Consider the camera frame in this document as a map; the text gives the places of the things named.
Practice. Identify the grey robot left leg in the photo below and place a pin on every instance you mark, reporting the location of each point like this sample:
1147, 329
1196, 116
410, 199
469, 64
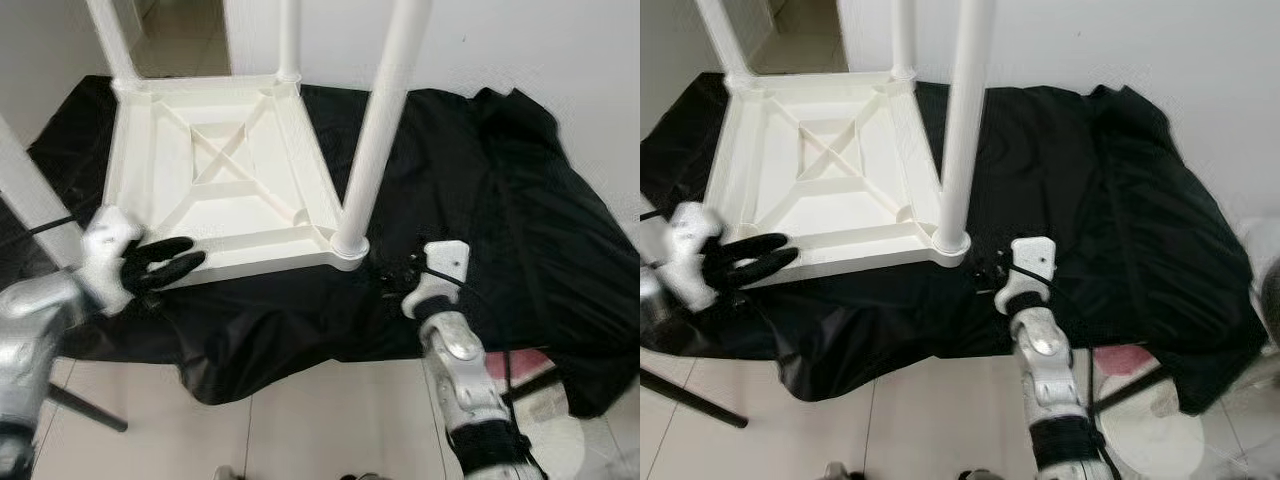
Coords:
835, 472
225, 473

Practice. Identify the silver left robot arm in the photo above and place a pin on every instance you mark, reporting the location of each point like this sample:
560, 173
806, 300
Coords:
30, 340
655, 300

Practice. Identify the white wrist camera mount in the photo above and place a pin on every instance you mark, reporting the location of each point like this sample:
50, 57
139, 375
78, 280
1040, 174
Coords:
105, 255
1030, 265
440, 265
690, 255

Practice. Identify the white plastic table leg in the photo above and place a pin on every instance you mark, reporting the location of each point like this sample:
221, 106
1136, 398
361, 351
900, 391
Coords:
289, 40
902, 40
112, 40
722, 40
385, 120
25, 190
965, 120

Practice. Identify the grey robot right leg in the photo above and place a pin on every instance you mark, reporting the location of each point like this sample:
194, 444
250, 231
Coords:
360, 476
980, 474

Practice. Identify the white plastic table top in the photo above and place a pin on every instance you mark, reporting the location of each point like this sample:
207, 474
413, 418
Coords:
240, 210
850, 205

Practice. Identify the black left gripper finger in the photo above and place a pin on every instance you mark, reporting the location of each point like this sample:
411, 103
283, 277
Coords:
755, 246
175, 270
765, 267
165, 248

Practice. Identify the grey robot leg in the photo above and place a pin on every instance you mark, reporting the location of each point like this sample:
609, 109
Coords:
360, 476
980, 474
835, 472
225, 473

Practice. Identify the pink cushioned seat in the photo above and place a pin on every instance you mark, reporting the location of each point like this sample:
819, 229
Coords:
525, 360
1120, 358

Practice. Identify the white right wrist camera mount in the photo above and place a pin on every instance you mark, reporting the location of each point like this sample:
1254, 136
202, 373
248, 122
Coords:
440, 265
1030, 265

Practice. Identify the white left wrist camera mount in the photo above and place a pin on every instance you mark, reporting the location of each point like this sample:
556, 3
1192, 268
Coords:
690, 255
105, 255

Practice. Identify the black cloth cover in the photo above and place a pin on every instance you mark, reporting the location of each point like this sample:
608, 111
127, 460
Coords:
480, 200
1100, 200

